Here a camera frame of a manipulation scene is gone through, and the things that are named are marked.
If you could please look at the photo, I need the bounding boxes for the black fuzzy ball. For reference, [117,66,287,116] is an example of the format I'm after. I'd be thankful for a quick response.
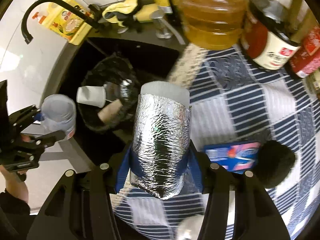
[252,140,296,189]

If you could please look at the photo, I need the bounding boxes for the silver foil cup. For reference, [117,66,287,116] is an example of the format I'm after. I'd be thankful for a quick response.
[130,81,192,199]

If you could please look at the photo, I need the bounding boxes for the black kitchen faucet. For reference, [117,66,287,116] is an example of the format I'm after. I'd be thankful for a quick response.
[21,0,104,46]

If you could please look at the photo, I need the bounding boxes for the black kitchen sink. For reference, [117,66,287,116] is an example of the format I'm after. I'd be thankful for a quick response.
[43,37,181,172]

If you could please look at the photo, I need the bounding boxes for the left human hand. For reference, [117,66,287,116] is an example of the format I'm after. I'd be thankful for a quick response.
[0,133,32,204]

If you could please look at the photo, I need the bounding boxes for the blue snack packet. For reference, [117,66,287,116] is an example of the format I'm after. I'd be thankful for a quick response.
[203,141,260,173]

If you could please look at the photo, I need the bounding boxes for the crumpled white tissue lower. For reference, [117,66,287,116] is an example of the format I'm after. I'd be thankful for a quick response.
[176,215,204,240]

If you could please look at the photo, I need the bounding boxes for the white paper cup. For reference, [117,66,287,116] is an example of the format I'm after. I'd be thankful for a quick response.
[76,86,106,108]

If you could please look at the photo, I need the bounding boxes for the brown cardboard tube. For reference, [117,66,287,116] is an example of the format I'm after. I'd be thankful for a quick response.
[98,99,123,124]

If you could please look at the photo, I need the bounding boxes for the yellow dish soap box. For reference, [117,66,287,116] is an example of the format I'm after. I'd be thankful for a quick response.
[32,2,92,46]

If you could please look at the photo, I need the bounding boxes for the crumpled foil wrapper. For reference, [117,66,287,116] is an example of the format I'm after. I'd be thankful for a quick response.
[120,79,133,103]

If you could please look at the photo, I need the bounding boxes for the blue white patterned tablecloth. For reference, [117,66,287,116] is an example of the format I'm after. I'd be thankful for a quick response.
[112,44,319,239]

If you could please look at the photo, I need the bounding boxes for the steel sink knob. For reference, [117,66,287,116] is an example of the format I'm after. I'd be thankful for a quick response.
[117,27,129,34]

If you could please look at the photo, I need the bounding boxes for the yellow cleaning cloth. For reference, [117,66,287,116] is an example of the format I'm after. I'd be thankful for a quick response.
[102,0,142,27]

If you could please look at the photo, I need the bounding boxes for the yellow sponge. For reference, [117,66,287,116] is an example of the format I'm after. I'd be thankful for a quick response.
[135,3,158,23]

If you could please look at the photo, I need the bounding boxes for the red label sauce bottle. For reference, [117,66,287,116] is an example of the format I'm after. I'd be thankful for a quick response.
[289,25,320,78]

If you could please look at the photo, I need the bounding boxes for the steel soap dispenser pump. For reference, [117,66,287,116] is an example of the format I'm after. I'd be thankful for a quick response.
[150,10,185,45]

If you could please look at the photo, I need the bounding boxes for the dark soy sauce bottle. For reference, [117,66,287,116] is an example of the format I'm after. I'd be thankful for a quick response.
[240,0,300,70]

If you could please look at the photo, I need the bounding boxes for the large cooking oil jug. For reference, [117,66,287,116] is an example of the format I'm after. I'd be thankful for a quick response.
[176,0,246,50]

